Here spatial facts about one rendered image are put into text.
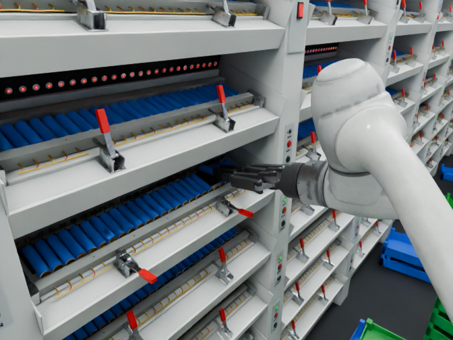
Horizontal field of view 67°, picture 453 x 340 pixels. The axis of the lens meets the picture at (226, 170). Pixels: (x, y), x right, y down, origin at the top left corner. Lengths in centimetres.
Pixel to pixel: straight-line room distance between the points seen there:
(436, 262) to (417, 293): 178
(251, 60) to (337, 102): 42
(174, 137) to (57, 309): 34
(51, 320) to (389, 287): 186
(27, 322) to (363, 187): 53
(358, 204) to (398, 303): 152
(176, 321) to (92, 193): 40
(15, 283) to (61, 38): 31
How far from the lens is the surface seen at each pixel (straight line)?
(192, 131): 68
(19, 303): 56
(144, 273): 61
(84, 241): 68
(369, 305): 205
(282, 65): 83
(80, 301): 63
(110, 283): 64
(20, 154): 55
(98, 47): 51
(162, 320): 83
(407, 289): 222
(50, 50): 48
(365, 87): 51
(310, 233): 143
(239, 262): 97
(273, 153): 89
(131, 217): 72
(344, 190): 61
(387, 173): 46
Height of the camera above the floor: 135
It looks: 23 degrees down
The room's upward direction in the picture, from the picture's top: straight up
